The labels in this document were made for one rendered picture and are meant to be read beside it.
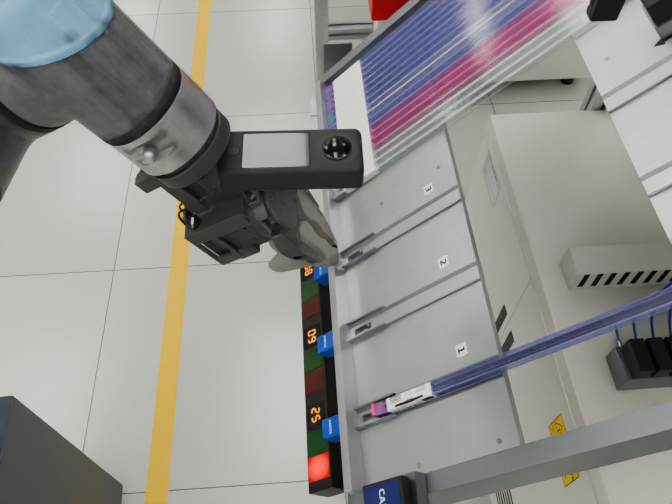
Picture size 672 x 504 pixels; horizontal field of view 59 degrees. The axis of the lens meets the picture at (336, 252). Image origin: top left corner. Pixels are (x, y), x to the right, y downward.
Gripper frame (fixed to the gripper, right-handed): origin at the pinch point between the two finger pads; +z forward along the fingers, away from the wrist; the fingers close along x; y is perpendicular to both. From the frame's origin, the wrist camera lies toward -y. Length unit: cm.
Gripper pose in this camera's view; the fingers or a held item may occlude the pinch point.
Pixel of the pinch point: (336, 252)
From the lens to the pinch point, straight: 59.2
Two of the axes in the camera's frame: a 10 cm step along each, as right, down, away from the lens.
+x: 0.7, 8.2, -5.6
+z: 4.9, 4.6, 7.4
